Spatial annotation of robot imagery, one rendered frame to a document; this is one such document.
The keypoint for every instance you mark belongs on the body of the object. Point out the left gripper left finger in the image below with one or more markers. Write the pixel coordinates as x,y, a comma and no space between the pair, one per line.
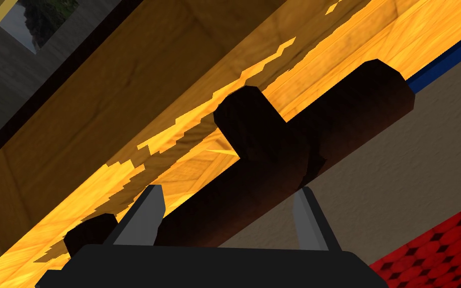
144,224

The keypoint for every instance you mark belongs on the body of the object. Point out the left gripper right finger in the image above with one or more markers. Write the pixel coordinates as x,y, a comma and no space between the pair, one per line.
308,228

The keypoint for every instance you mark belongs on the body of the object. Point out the orange wooden cupboard door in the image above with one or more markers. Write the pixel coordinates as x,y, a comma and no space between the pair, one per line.
94,120

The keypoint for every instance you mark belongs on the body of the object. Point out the red patterned rug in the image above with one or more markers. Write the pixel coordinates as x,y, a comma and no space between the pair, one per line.
446,256

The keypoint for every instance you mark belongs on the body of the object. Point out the framed landscape picture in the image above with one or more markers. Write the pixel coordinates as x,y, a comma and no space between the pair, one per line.
38,20

